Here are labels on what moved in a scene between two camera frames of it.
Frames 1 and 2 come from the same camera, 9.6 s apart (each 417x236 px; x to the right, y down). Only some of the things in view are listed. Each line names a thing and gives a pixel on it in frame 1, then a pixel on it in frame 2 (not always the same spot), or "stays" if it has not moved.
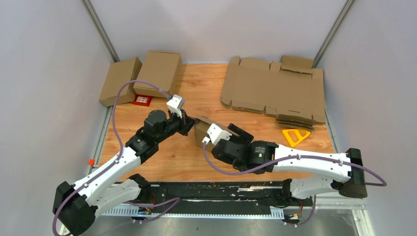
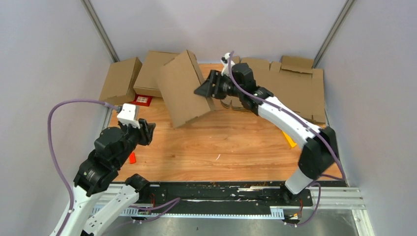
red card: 143,100 stays
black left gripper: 186,122 -> 146,130
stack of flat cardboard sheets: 292,90 stays
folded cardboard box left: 119,73 stays
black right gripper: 243,135 -> 207,89
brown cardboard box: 201,126 -> 178,79
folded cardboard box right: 162,69 stays
